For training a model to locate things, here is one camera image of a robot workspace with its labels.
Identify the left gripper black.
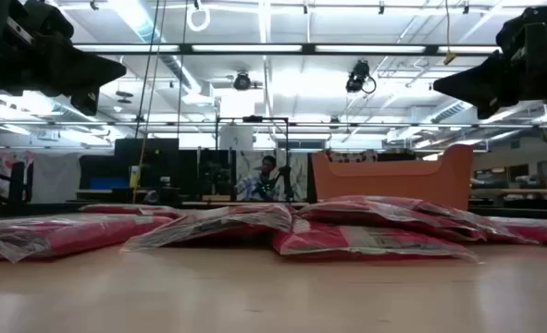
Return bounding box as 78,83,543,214
0,0,128,117

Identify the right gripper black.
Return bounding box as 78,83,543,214
432,0,547,121

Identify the thin horizontal metal bar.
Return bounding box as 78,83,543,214
0,118,547,130

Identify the white hanging cloth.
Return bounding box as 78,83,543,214
31,152,82,204

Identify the blue box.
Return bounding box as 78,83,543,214
88,177,130,191

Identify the wooden desk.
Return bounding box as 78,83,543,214
469,187,547,196

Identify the floral patterned cloth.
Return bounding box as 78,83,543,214
0,149,37,195

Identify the black curved railing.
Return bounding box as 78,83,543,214
0,160,34,218

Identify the orange plastic basket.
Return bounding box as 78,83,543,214
310,143,475,212

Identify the black desk device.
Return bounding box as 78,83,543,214
155,175,184,207

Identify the polka dot fabric item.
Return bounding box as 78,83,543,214
326,148,379,164

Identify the round black ceiling spotlight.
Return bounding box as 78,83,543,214
232,70,253,92

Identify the white panel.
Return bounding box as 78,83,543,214
218,124,255,152

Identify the LED light bar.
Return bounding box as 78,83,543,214
71,43,503,57

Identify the person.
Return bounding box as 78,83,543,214
234,154,280,203

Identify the leaf patterned backdrop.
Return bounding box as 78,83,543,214
234,149,309,203

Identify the yellow hanging hook cable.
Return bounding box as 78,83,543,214
442,0,458,67

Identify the black hanging cable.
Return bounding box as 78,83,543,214
176,0,190,140
133,0,162,140

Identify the yellow hanging rope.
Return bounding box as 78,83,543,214
131,0,168,204

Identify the white cable ring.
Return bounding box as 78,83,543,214
185,0,212,33

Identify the black overhead camera with cable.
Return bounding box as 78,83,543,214
344,59,378,95

